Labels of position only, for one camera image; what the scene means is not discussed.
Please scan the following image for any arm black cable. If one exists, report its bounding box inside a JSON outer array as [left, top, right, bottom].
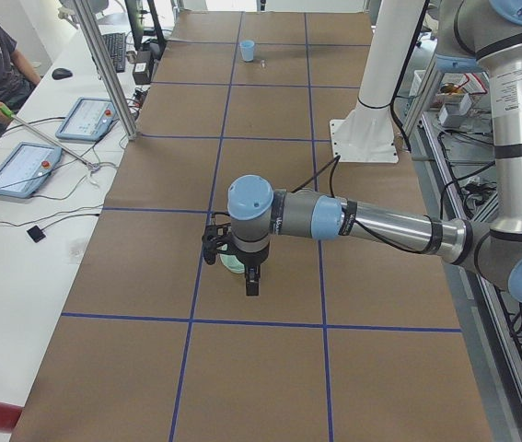
[[290, 155, 436, 254]]

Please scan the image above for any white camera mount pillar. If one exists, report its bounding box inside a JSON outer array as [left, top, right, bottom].
[[330, 0, 427, 163]]

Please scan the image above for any blue teach pendant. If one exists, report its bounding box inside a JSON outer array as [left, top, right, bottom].
[[55, 97, 117, 142], [0, 142, 62, 199]]

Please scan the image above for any small black square pad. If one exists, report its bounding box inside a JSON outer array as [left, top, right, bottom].
[[27, 226, 46, 243]]

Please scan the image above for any aluminium frame post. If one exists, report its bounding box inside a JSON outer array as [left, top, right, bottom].
[[73, 0, 137, 141]]

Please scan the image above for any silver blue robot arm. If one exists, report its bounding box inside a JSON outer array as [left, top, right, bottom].
[[203, 1, 522, 303]]

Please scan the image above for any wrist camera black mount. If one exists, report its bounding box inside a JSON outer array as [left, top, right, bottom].
[[202, 223, 236, 265]]

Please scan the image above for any black power adapter box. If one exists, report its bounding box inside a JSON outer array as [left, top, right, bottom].
[[133, 51, 154, 86]]

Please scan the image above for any green handled metal rod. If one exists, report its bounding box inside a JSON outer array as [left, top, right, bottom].
[[0, 104, 100, 172]]

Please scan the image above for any mint green bowl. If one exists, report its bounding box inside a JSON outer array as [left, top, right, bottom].
[[220, 254, 245, 274]]

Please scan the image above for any black computer mouse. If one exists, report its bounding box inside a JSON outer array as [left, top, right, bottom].
[[52, 68, 73, 80]]

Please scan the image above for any light blue plastic cup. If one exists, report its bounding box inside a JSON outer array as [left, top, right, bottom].
[[239, 40, 255, 63]]

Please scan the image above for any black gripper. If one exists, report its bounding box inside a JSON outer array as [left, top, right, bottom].
[[236, 250, 269, 297]]

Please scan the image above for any near blue teach pendant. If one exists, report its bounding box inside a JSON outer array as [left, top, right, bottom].
[[0, 142, 62, 199]]

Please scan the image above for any black monitor stand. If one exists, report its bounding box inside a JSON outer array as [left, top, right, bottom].
[[124, 0, 168, 58]]

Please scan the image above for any black keyboard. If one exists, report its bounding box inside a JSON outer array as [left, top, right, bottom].
[[101, 32, 126, 73]]

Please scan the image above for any far blue teach pendant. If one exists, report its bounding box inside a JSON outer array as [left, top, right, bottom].
[[55, 97, 117, 142]]

